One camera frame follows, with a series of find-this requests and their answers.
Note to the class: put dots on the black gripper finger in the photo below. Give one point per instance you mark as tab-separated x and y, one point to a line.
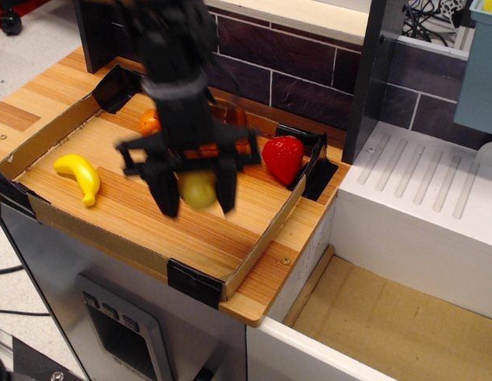
163	186
226	180

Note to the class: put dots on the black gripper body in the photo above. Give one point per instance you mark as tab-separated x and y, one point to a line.
190	138

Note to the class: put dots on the yellow toy potato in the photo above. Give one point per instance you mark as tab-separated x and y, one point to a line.
198	189

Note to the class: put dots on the orange toy carrot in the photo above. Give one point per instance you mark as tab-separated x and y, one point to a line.
149	123

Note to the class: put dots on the orange transparent plastic pot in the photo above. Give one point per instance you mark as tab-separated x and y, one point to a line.
229	114

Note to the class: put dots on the cardboard fence with black tape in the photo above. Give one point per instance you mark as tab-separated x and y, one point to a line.
236	262

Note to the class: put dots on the red toy strawberry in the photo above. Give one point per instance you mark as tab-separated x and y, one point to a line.
283	157

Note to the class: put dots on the yellow toy banana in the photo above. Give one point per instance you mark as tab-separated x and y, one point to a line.
85	175

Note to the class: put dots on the white toy sink unit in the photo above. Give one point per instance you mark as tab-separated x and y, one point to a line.
397	284

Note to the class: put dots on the black caster wheel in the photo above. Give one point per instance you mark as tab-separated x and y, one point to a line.
10	23

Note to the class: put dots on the blue-grey plastic bin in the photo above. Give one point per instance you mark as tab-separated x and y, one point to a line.
474	106

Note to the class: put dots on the dark grey vertical post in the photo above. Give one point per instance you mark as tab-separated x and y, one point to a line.
384	27

